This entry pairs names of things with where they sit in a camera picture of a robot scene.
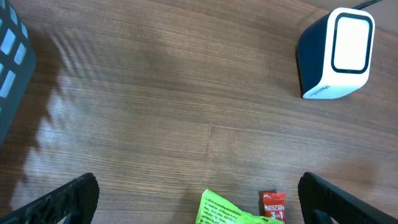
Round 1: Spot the red candy bar wrapper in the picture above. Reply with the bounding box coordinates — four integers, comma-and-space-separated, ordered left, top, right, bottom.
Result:
262, 192, 286, 223

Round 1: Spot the white barcode scanner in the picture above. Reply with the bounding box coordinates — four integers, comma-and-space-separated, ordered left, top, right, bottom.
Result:
296, 7, 375, 100

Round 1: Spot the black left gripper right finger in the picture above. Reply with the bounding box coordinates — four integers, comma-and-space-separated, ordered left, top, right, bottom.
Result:
298, 172, 397, 224

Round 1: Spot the black scanner cable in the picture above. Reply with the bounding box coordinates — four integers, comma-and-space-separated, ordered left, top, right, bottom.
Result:
352, 0, 384, 11

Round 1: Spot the green snack packet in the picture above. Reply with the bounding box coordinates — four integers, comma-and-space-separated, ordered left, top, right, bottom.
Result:
195, 189, 283, 224

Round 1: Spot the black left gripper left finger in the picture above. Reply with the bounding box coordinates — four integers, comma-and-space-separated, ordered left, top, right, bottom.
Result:
1, 173, 100, 224

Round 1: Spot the grey plastic mesh basket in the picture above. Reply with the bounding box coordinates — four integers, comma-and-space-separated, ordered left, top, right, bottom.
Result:
1, 0, 37, 142

